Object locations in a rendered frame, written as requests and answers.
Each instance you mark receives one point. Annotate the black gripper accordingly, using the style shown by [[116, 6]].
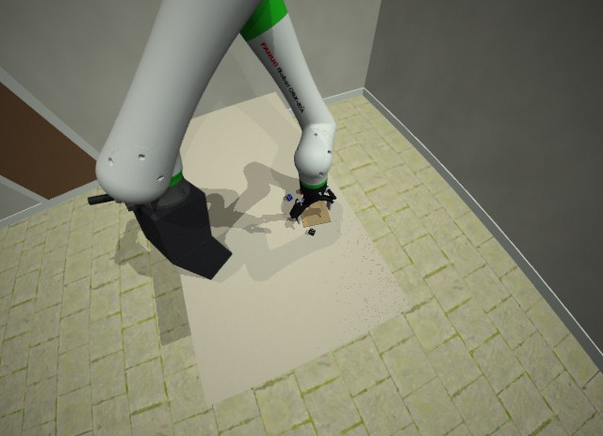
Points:
[[301, 205]]

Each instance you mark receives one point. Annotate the tan square mat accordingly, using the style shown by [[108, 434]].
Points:
[[316, 213]]

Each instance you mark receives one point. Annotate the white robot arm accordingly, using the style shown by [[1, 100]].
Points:
[[187, 43]]

